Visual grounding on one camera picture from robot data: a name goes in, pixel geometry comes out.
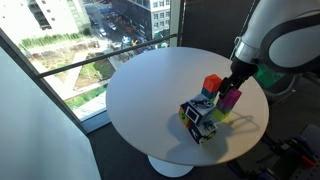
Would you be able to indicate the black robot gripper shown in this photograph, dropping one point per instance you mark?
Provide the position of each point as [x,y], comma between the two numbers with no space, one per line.
[241,71]

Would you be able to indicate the pink block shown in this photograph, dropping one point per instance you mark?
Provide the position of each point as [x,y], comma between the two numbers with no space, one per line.
[226,103]

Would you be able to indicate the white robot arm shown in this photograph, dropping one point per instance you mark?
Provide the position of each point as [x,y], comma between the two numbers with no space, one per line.
[282,34]

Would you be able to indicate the orange block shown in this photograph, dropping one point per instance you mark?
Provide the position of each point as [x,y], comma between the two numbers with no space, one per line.
[212,83]

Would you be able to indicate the teal block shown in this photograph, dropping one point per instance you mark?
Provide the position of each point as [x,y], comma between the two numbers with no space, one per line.
[209,95]

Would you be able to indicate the yellow-green block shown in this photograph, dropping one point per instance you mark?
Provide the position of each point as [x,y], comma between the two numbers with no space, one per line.
[218,116]

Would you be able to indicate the upper black white patterned cube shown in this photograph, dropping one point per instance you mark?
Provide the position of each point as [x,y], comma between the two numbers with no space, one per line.
[199,108]

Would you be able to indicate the round white table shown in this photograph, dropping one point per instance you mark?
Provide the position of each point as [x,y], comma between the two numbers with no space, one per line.
[154,101]

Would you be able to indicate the lower black patterned cube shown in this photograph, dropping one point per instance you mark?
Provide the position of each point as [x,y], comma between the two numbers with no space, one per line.
[202,133]

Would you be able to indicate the dark panel at window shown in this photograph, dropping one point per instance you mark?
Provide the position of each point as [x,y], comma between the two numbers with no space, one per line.
[213,25]

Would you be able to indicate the black window railing bar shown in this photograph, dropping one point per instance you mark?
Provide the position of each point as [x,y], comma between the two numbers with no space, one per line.
[97,58]

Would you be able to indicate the black equipment with red handle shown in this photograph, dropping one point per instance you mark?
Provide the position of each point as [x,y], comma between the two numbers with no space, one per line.
[298,158]

